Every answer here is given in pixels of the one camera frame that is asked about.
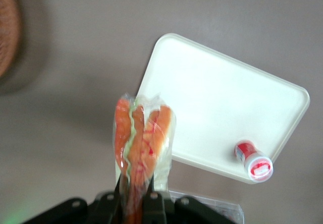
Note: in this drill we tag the cream plastic tray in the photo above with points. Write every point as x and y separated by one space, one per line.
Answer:
214 103

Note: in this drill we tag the red yogurt drink bottle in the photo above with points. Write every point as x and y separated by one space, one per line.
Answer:
253 158

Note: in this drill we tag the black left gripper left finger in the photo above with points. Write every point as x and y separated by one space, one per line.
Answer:
111 203

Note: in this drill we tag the bagged orange carrots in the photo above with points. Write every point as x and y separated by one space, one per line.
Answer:
141 138

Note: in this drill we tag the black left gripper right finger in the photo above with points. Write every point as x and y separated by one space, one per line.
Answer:
154 203

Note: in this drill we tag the woven wicker basket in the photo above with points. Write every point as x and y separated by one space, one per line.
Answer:
7 27

